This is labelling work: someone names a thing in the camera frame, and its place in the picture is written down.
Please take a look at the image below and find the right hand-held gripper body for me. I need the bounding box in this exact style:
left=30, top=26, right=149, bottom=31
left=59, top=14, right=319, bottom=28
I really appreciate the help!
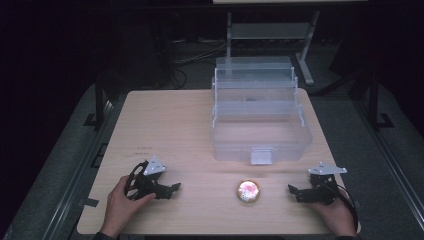
left=307, top=161, right=348, bottom=205

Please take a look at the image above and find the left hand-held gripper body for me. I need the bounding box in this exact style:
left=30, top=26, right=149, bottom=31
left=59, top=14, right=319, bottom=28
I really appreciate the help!
left=124, top=155, right=168, bottom=201

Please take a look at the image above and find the person's right hand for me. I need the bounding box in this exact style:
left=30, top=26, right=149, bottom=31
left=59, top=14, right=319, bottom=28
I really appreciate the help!
left=312, top=188, right=358, bottom=238

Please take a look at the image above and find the person's left hand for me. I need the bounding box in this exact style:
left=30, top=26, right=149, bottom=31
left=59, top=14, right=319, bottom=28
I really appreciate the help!
left=99, top=175, right=157, bottom=238

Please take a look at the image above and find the round gold-rimmed tin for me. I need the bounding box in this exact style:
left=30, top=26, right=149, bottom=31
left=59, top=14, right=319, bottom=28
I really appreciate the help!
left=236, top=179, right=261, bottom=205

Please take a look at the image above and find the black tape piece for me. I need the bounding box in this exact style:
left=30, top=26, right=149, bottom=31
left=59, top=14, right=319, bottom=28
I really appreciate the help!
left=79, top=197, right=100, bottom=208

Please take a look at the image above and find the clear plastic tiered storage box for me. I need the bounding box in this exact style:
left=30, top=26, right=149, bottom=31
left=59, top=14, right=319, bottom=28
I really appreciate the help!
left=210, top=55, right=314, bottom=166

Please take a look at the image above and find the white metal stand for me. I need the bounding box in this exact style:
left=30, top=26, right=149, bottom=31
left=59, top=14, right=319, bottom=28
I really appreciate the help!
left=225, top=9, right=322, bottom=86

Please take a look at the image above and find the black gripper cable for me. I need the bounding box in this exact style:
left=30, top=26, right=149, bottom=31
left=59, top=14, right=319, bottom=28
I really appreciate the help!
left=335, top=185, right=360, bottom=232

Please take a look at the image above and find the aluminium floor rail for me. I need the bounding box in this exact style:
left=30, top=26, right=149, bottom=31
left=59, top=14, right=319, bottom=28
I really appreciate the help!
left=39, top=99, right=118, bottom=240
left=354, top=99, right=424, bottom=223

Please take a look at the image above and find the black stand post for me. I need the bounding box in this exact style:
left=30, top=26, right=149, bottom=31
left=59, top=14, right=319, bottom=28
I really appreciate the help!
left=366, top=71, right=395, bottom=132
left=83, top=73, right=113, bottom=129

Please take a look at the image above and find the bundle of floor cables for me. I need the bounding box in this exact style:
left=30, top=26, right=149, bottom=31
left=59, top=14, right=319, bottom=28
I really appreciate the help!
left=171, top=38, right=231, bottom=68

